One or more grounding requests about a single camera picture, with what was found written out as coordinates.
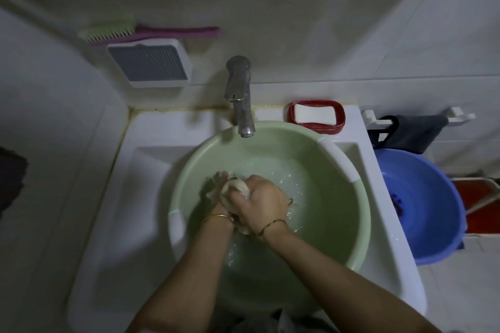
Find person's right hand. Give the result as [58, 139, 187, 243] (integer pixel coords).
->
[228, 174, 294, 240]

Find person's left hand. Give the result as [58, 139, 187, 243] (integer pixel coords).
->
[199, 171, 235, 228]

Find cream leaf-patterned clothes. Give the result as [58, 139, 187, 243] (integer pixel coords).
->
[206, 171, 294, 236]

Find light green plastic basin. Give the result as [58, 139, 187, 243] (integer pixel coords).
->
[168, 121, 372, 320]

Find metal faucet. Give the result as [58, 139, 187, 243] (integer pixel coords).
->
[223, 55, 257, 139]

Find white soap bar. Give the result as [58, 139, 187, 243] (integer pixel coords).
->
[293, 104, 336, 125]

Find red soap dish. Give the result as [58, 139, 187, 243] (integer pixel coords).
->
[287, 100, 346, 135]

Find person's left forearm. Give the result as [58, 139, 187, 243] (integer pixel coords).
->
[124, 219, 235, 333]

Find person's right forearm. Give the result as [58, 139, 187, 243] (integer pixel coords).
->
[261, 223, 442, 333]

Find person's grey patterned shirt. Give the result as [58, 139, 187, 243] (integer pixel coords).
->
[210, 307, 336, 333]

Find gold bangle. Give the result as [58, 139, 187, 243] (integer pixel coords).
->
[201, 213, 235, 226]

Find white ceramic sink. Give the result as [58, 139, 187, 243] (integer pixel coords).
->
[66, 104, 427, 333]

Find blue plastic basin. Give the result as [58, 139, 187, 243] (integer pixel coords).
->
[373, 148, 468, 266]

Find green and pink scrub brush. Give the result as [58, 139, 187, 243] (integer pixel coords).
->
[77, 15, 222, 45]

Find dark grey cloth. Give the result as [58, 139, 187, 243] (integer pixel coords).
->
[369, 114, 449, 155]

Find dark purple towel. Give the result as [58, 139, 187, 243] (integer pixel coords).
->
[0, 145, 29, 220]

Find red bucket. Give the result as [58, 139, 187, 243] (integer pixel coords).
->
[453, 177, 500, 235]

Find thin cord bracelet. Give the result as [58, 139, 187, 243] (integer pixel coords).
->
[256, 219, 289, 238]

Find white wall box grey ribbed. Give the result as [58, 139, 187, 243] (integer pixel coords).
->
[106, 38, 193, 89]

